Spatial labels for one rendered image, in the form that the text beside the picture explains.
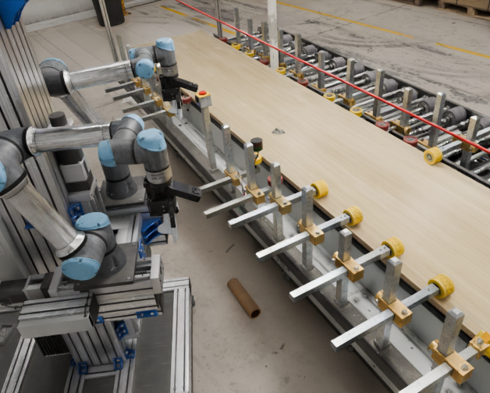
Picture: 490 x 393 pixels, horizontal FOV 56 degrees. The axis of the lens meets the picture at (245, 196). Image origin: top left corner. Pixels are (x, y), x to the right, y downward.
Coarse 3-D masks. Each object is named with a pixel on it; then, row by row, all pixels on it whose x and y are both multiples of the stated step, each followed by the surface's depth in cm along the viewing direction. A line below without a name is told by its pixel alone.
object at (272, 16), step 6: (270, 0) 339; (270, 6) 342; (270, 12) 345; (270, 18) 348; (276, 18) 348; (270, 24) 351; (276, 24) 351; (270, 30) 354; (276, 30) 354; (270, 36) 357; (276, 36) 356; (270, 42) 360; (276, 42) 359; (270, 48) 363; (270, 54) 366; (276, 54) 364; (276, 60) 367; (276, 66) 370
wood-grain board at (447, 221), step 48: (192, 48) 418; (192, 96) 335; (240, 96) 328; (288, 96) 322; (288, 144) 269; (336, 144) 265; (384, 144) 261; (336, 192) 229; (384, 192) 226; (432, 192) 223; (480, 192) 220; (384, 240) 198; (432, 240) 196; (480, 240) 194; (480, 288) 174
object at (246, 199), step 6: (270, 186) 244; (264, 192) 241; (240, 198) 238; (246, 198) 237; (252, 198) 239; (222, 204) 235; (228, 204) 234; (234, 204) 235; (240, 204) 237; (210, 210) 232; (216, 210) 231; (222, 210) 233; (228, 210) 235; (204, 216) 232; (210, 216) 231
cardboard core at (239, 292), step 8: (232, 280) 298; (232, 288) 295; (240, 288) 292; (240, 296) 287; (248, 296) 286; (240, 304) 287; (248, 304) 281; (256, 304) 282; (248, 312) 279; (256, 312) 284
